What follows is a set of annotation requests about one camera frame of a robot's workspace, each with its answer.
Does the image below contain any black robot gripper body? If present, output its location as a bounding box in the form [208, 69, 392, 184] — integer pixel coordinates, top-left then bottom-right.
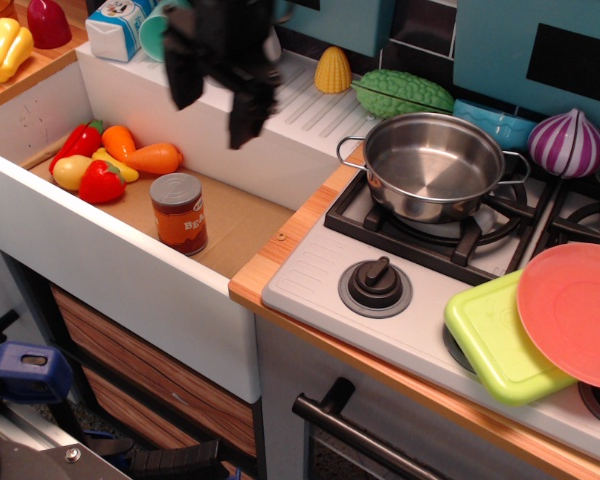
[165, 1, 281, 93]

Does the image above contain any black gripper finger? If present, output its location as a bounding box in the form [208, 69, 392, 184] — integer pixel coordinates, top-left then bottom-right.
[163, 25, 204, 110]
[229, 85, 275, 150]

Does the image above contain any orange toy bean can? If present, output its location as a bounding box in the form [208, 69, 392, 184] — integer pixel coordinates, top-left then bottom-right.
[149, 173, 208, 256]

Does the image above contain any stainless steel pot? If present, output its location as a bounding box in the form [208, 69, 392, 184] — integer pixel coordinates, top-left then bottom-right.
[336, 112, 531, 224]

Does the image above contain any grey toy faucet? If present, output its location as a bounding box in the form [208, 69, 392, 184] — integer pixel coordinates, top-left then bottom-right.
[263, 26, 282, 64]

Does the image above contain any teal plastic cup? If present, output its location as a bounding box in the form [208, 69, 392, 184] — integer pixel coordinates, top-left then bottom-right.
[139, 0, 191, 62]

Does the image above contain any toy milk carton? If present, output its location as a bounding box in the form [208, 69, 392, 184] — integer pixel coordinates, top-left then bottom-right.
[85, 0, 157, 62]

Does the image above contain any yellow toy corn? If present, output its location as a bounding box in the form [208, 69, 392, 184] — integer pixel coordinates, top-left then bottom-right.
[314, 46, 352, 94]

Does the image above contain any orange toy carrot lower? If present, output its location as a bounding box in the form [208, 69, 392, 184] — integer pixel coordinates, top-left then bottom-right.
[125, 143, 183, 175]

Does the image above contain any orange toy carrot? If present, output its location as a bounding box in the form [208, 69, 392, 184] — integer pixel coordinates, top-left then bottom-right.
[125, 143, 183, 175]
[102, 125, 136, 163]

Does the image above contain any orange toy carrot upper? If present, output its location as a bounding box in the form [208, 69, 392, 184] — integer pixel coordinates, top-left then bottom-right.
[102, 125, 136, 163]

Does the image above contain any brown cardboard sheet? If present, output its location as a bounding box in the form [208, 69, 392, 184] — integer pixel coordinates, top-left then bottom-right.
[20, 133, 296, 280]

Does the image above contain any red toy chili pepper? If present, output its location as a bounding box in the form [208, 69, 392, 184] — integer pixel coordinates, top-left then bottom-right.
[49, 120, 104, 173]

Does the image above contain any green toy bitter gourd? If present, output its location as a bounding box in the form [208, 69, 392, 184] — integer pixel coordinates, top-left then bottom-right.
[351, 69, 455, 119]

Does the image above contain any yellow toy banana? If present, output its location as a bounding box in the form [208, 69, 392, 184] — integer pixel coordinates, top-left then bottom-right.
[91, 147, 139, 183]

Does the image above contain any dark red toy dome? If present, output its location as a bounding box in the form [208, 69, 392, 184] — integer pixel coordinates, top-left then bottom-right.
[27, 0, 73, 50]

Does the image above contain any red toy bell pepper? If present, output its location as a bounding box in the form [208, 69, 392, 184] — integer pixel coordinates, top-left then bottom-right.
[78, 160, 126, 204]

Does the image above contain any yellow toy potato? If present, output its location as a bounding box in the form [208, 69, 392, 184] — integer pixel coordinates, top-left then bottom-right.
[52, 155, 92, 191]

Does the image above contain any yellow toy bell pepper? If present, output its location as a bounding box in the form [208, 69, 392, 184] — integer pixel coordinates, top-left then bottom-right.
[0, 17, 34, 84]

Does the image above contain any white toy sink basin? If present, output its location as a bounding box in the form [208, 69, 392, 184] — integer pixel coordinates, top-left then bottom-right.
[0, 45, 371, 403]

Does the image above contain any black stove knob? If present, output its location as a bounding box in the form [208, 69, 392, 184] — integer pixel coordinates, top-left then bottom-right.
[338, 256, 413, 319]

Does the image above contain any blue toy bowl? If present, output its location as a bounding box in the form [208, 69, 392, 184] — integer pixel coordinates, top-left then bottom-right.
[452, 99, 537, 151]

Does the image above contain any black stove grate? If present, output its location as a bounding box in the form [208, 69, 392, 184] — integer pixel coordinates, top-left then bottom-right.
[324, 155, 600, 286]

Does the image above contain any wooden drawer front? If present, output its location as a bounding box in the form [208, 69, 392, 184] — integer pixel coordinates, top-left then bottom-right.
[51, 286, 257, 460]

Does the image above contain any lime green plastic lid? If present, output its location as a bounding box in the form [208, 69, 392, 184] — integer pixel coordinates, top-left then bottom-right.
[444, 270, 576, 406]

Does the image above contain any purple toy onion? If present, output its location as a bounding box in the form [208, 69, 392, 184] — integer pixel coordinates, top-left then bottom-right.
[527, 109, 600, 179]

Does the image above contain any blue clamp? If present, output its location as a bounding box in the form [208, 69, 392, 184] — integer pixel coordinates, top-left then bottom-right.
[0, 341, 73, 405]

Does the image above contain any pink plastic plate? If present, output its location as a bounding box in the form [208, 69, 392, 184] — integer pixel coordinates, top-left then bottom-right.
[517, 243, 600, 388]

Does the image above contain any black oven door handle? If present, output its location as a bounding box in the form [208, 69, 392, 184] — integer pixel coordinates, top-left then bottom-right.
[292, 377, 447, 479]

